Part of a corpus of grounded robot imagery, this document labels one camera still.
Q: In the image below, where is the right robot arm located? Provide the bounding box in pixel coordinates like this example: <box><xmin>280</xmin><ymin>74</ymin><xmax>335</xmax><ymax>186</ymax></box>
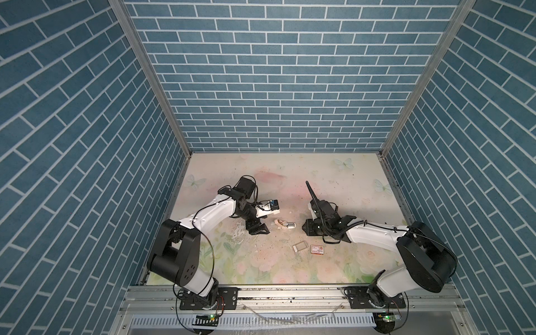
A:
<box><xmin>302</xmin><ymin>198</ymin><xmax>458</xmax><ymax>308</ymax></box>

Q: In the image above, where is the red staple box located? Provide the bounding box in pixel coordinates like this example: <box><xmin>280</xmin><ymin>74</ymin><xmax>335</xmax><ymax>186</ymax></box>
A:
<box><xmin>310</xmin><ymin>245</ymin><xmax>325</xmax><ymax>255</ymax></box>

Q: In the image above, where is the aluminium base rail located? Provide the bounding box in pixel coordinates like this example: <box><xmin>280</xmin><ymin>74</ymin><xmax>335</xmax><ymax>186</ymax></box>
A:
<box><xmin>112</xmin><ymin>283</ymin><xmax>420</xmax><ymax>325</ymax></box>

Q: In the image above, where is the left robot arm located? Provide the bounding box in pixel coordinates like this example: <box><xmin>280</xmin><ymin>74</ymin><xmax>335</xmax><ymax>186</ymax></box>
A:
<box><xmin>147</xmin><ymin>175</ymin><xmax>280</xmax><ymax>302</ymax></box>

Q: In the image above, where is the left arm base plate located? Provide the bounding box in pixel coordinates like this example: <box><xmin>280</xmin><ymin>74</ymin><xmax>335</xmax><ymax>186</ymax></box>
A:
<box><xmin>178</xmin><ymin>287</ymin><xmax>240</xmax><ymax>311</ymax></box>

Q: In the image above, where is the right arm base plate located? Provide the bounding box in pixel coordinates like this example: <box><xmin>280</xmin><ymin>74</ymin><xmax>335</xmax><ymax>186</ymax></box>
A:
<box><xmin>341</xmin><ymin>286</ymin><xmax>407</xmax><ymax>309</ymax></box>

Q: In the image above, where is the pink white mini stapler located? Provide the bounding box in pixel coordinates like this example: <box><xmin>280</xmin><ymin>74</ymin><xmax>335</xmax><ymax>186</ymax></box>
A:
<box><xmin>274</xmin><ymin>219</ymin><xmax>296</xmax><ymax>230</ymax></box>

